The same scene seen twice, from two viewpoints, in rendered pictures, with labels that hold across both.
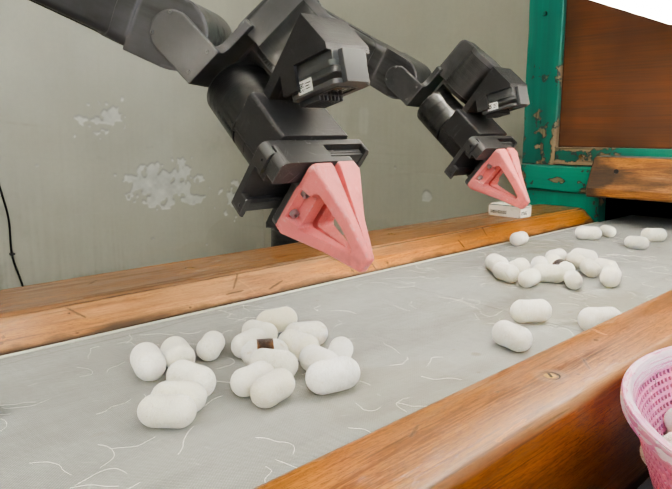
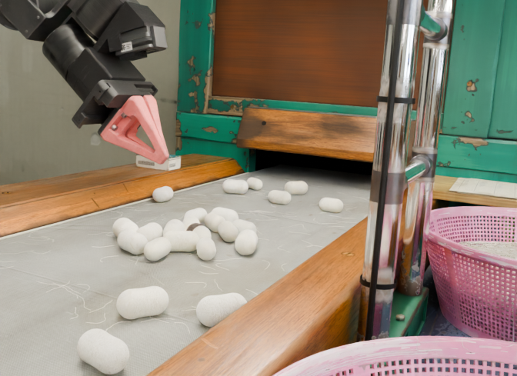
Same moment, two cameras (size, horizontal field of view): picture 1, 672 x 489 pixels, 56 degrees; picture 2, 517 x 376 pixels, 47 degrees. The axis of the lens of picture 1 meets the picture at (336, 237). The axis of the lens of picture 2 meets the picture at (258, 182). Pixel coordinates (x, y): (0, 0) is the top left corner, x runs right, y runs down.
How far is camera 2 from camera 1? 17 cm
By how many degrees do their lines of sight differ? 22
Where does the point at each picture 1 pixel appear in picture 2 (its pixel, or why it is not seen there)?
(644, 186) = (288, 138)
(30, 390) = not seen: outside the picture
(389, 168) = (56, 109)
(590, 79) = (241, 29)
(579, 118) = (231, 68)
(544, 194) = (198, 143)
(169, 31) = not seen: outside the picture
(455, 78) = (85, 11)
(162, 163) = not seen: outside the picture
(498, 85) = (131, 23)
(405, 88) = (25, 18)
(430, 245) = (54, 206)
